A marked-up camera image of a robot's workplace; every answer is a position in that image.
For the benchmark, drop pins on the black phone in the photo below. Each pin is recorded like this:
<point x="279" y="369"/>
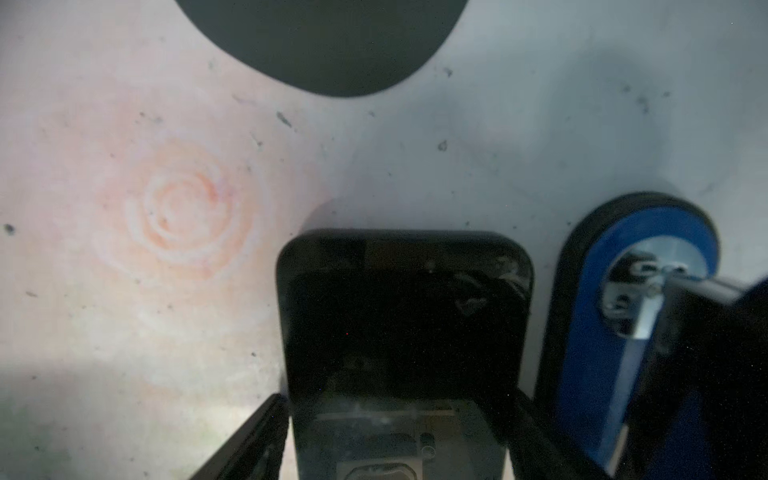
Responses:
<point x="402" y="351"/>

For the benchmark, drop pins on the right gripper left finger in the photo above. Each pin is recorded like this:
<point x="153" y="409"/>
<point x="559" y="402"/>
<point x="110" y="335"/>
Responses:
<point x="255" y="450"/>

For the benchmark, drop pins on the blue black stapler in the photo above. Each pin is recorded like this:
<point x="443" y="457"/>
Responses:
<point x="653" y="365"/>

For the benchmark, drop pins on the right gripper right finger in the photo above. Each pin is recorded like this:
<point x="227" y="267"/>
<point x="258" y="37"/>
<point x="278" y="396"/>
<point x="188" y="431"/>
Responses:
<point x="539" y="451"/>

